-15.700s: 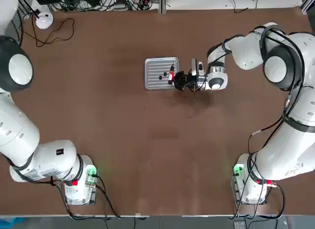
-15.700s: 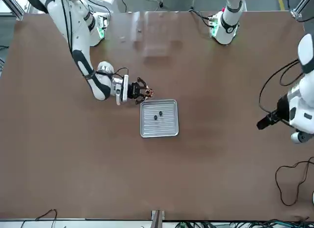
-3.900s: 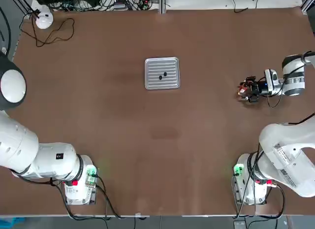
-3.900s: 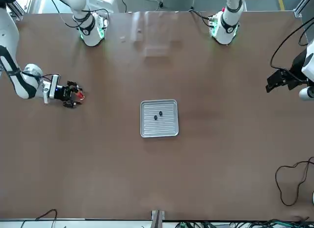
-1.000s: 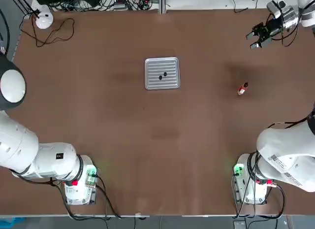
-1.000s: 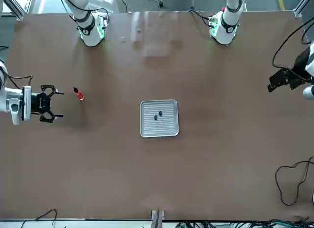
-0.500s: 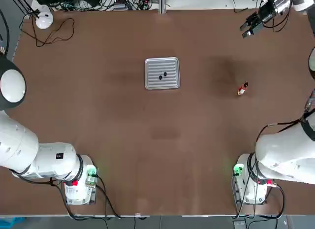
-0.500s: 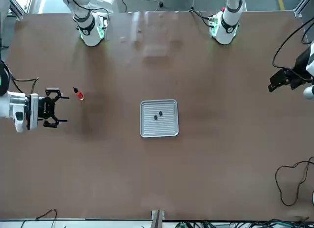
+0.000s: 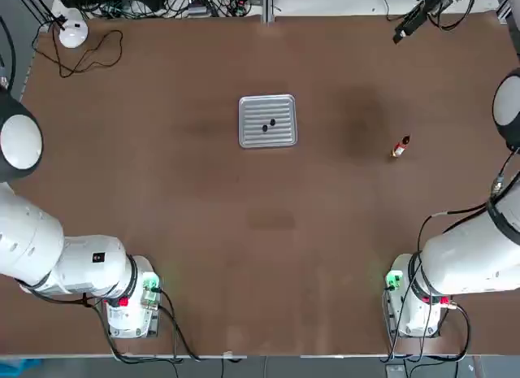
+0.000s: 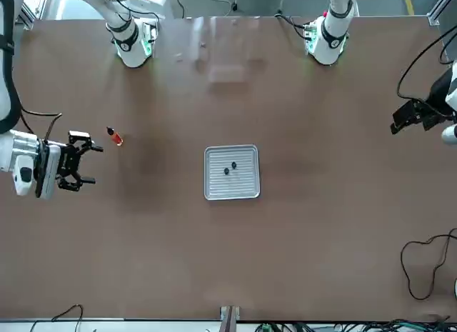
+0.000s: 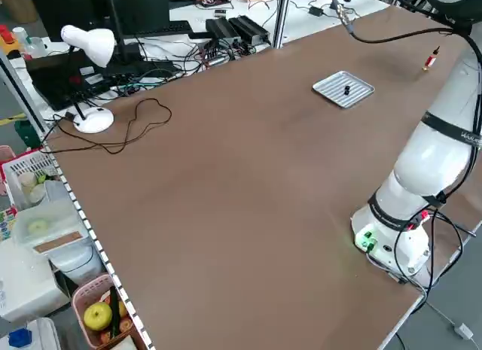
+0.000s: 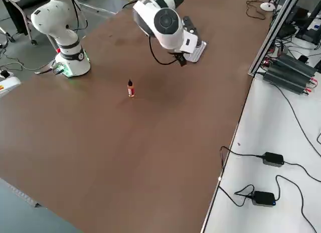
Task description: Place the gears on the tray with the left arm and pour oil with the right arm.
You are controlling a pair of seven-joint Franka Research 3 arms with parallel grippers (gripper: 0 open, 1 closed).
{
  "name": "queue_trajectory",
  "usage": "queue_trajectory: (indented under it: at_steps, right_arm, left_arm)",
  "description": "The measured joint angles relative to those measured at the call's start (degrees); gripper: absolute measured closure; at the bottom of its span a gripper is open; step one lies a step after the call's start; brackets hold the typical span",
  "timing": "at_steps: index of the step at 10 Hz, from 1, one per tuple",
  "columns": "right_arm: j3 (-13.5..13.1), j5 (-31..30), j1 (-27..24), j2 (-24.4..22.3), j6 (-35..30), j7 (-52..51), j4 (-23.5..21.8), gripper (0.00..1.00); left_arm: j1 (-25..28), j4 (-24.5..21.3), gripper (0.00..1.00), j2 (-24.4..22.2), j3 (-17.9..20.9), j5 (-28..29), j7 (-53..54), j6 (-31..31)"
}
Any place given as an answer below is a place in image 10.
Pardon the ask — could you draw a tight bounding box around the grey camera post clamp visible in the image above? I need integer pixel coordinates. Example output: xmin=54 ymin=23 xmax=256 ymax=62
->
xmin=219 ymin=305 xmax=241 ymax=332

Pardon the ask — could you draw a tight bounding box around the black cable bundle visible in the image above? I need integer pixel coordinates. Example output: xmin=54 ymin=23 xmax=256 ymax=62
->
xmin=255 ymin=316 xmax=457 ymax=332

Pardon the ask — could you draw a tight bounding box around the aluminium frame corner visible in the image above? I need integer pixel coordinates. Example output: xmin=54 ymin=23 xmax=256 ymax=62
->
xmin=426 ymin=0 xmax=457 ymax=89

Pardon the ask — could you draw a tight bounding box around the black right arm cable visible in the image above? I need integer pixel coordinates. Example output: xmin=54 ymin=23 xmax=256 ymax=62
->
xmin=19 ymin=109 xmax=64 ymax=146

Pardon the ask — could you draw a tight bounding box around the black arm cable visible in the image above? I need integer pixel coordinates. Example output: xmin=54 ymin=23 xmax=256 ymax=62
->
xmin=396 ymin=23 xmax=457 ymax=101
xmin=19 ymin=109 xmax=64 ymax=146

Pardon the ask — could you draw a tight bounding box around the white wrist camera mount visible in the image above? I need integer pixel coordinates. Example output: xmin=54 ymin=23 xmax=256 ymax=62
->
xmin=34 ymin=142 xmax=62 ymax=200

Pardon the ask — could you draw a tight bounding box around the black base cable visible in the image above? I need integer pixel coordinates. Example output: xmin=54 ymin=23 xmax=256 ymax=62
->
xmin=273 ymin=12 xmax=312 ymax=39

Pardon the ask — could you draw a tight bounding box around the orange oil bottle black cap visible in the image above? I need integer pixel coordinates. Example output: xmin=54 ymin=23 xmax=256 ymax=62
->
xmin=106 ymin=126 xmax=124 ymax=146

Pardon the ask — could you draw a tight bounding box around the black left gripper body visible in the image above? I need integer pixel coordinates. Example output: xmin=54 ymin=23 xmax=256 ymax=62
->
xmin=424 ymin=70 xmax=454 ymax=116

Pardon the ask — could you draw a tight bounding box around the looped black cable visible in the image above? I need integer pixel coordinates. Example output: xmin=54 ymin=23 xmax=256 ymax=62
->
xmin=399 ymin=227 xmax=457 ymax=301

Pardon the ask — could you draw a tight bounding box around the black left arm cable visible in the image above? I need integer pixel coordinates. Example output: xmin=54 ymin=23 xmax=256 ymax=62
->
xmin=396 ymin=23 xmax=457 ymax=101

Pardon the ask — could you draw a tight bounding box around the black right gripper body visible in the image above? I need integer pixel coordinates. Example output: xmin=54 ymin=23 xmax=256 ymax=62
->
xmin=56 ymin=146 xmax=82 ymax=188

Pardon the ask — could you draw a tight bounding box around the silver ribbed metal tray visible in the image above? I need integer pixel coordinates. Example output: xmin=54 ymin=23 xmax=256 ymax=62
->
xmin=204 ymin=144 xmax=261 ymax=201

